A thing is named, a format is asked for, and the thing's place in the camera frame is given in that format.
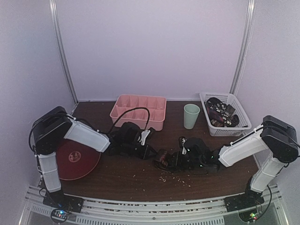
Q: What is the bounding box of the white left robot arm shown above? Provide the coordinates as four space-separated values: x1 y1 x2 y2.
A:
29 106 157 208

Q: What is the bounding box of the right aluminium corner post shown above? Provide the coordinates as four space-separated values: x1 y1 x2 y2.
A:
230 0 256 95

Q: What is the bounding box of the pink divided organizer box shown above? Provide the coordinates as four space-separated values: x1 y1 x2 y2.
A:
110 94 166 131

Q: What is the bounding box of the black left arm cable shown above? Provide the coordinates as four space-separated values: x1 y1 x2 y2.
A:
109 107 150 134

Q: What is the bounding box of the red round tray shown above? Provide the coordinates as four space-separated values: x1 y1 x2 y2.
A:
56 139 101 181

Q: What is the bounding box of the left aluminium corner post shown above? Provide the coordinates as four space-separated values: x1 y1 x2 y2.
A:
49 0 79 105

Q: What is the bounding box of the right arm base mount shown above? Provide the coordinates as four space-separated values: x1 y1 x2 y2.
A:
224 188 264 223

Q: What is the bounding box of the white plastic mesh basket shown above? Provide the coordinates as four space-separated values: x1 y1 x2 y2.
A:
199 92 252 136

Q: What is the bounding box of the mint green plastic cup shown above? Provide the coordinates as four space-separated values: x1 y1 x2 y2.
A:
184 104 200 129

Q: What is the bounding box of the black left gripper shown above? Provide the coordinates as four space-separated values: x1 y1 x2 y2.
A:
123 141 158 161

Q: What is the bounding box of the aluminium front rail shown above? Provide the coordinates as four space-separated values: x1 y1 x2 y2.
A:
19 185 289 225

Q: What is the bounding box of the dark floral patterned tie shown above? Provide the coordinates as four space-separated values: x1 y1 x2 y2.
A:
152 149 178 173

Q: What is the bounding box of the aluminium corner post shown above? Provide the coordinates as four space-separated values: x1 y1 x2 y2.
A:
49 0 79 105
230 0 256 95

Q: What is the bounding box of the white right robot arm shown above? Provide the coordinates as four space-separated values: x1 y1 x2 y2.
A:
168 115 300 207

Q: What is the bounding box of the brown patterned tie in basket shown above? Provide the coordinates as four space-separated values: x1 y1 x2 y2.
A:
204 97 240 128

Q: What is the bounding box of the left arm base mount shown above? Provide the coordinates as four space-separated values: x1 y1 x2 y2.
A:
39 188 83 224

